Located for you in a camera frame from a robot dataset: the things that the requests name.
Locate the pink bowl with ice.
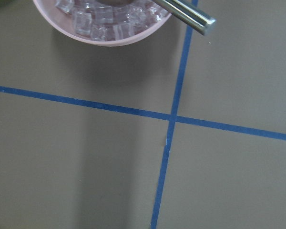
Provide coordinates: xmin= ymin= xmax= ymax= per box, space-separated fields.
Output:
xmin=33 ymin=0 xmax=171 ymax=47

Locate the metal scoop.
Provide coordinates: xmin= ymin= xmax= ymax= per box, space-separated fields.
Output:
xmin=154 ymin=0 xmax=216 ymax=36

